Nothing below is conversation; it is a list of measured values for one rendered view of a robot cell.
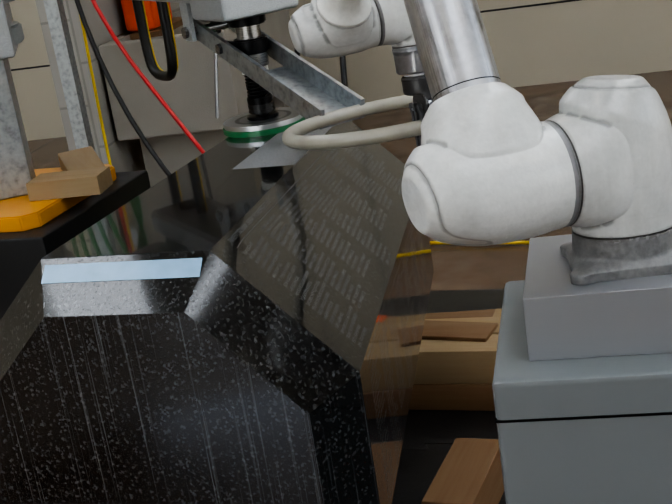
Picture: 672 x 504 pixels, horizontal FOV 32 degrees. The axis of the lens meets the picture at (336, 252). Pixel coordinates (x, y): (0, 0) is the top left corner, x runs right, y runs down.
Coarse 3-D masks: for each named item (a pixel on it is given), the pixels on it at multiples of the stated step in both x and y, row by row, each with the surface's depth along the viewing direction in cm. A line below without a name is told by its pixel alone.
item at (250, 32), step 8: (240, 32) 303; (248, 32) 302; (256, 32) 303; (240, 40) 303; (248, 40) 302; (256, 40) 302; (264, 40) 304; (240, 48) 303; (248, 48) 302; (256, 48) 303; (264, 48) 304; (256, 56) 304; (264, 56) 305; (264, 64) 305
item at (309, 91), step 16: (208, 32) 312; (224, 48) 306; (272, 48) 307; (240, 64) 301; (256, 64) 293; (288, 64) 302; (304, 64) 295; (256, 80) 295; (272, 80) 288; (288, 80) 296; (304, 80) 296; (320, 80) 290; (336, 80) 285; (288, 96) 283; (304, 96) 277; (320, 96) 287; (336, 96) 285; (352, 96) 278; (304, 112) 278; (320, 112) 271; (320, 128) 273
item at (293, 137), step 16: (400, 96) 277; (336, 112) 274; (352, 112) 275; (368, 112) 277; (288, 128) 260; (304, 128) 265; (384, 128) 233; (400, 128) 232; (416, 128) 232; (288, 144) 248; (304, 144) 242; (320, 144) 239; (336, 144) 236; (352, 144) 235; (368, 144) 234
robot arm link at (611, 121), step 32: (576, 96) 164; (608, 96) 162; (640, 96) 162; (576, 128) 162; (608, 128) 161; (640, 128) 161; (608, 160) 161; (640, 160) 162; (608, 192) 162; (640, 192) 163; (576, 224) 166; (608, 224) 166; (640, 224) 165
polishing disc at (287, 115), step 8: (248, 112) 322; (280, 112) 315; (288, 112) 313; (296, 112) 312; (232, 120) 314; (240, 120) 313; (264, 120) 308; (272, 120) 306; (280, 120) 305; (288, 120) 305; (296, 120) 307; (224, 128) 311; (232, 128) 306; (240, 128) 304; (248, 128) 303; (256, 128) 303; (264, 128) 303
